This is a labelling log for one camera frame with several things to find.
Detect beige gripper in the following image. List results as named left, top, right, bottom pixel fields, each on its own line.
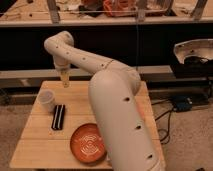
left=54, top=64, right=70, bottom=88

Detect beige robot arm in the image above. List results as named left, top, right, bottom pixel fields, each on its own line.
left=44, top=31, right=165, bottom=171

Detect orange ceramic bowl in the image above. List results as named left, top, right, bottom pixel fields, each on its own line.
left=70, top=123, right=106, bottom=164

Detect black striped box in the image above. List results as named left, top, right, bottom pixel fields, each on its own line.
left=51, top=105, right=65, bottom=130

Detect wooden table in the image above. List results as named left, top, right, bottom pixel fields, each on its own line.
left=10, top=81, right=165, bottom=171

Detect wooden background shelf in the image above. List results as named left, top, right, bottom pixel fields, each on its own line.
left=0, top=0, right=213, bottom=27

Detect orange tool on shelf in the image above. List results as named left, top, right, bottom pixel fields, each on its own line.
left=103, top=0, right=136, bottom=17

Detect white round machine housing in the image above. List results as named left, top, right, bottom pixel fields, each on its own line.
left=173, top=39, right=213, bottom=64

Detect black floor cables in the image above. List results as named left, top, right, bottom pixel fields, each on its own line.
left=151, top=94, right=191, bottom=145

